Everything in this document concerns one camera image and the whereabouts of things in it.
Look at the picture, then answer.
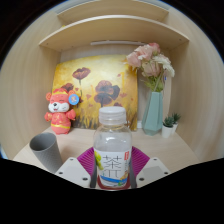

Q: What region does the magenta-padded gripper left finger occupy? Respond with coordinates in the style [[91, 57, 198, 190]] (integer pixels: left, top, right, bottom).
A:
[[54, 146, 99, 189]]

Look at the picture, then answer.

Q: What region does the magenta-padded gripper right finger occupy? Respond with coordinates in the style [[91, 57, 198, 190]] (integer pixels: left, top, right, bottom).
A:
[[128, 146, 172, 189]]

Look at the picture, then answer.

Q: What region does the clear plastic drink bottle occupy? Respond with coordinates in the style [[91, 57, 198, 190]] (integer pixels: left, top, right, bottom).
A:
[[93, 106, 133, 190]]

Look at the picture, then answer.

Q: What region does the grey plastic cup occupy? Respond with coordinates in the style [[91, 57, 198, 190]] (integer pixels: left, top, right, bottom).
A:
[[29, 132, 64, 174]]

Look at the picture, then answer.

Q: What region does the small plant in white pot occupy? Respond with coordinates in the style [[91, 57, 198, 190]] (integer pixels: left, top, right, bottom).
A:
[[161, 116, 175, 139]]

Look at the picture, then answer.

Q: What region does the teal faceted vase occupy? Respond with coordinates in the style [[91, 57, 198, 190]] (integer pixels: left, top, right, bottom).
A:
[[141, 91, 164, 137]]

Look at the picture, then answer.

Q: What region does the red plush toy figure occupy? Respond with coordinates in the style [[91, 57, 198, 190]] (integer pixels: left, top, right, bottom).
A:
[[44, 87, 80, 136]]

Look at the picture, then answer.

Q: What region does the yellow poppy flower painting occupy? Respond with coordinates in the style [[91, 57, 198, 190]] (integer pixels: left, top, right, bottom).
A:
[[51, 54, 139, 132]]

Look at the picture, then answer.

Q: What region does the pink artificial flower bouquet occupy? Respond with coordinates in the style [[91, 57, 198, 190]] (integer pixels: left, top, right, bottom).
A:
[[125, 42, 176, 93]]

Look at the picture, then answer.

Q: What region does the white light bar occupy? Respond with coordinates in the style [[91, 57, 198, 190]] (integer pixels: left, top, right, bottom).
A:
[[89, 40, 148, 47]]

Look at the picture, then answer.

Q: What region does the light wooden desk shelf unit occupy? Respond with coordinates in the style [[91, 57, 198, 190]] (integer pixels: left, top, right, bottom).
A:
[[0, 0, 224, 161]]

